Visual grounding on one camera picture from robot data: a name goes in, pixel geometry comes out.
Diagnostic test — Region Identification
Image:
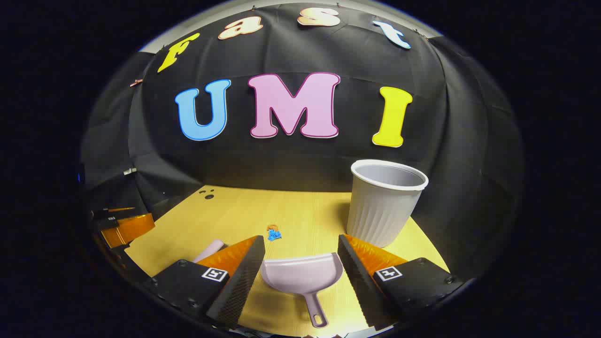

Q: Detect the pale pink small broom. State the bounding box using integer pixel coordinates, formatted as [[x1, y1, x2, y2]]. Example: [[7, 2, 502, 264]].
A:
[[192, 239, 226, 263]]

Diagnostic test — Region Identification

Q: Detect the white ribbed garbage bin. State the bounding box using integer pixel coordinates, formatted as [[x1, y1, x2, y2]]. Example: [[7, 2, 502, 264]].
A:
[[347, 159, 429, 248]]

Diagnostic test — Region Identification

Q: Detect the black backdrop cloth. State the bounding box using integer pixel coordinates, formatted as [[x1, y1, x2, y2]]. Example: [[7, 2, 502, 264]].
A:
[[80, 2, 524, 282]]

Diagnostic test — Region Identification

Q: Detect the yellow wooden desktop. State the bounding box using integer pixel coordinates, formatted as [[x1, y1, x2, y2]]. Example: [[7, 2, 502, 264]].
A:
[[124, 184, 449, 338]]

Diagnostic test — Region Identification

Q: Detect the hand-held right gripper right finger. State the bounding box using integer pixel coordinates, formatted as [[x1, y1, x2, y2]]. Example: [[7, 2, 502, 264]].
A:
[[337, 234, 465, 331]]

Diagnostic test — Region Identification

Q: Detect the pale pink dustpan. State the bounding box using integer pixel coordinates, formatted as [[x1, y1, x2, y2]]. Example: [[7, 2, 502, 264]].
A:
[[260, 253, 344, 328]]

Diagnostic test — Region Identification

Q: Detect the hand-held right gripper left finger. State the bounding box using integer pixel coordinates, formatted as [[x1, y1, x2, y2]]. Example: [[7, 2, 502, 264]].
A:
[[143, 235, 266, 329]]

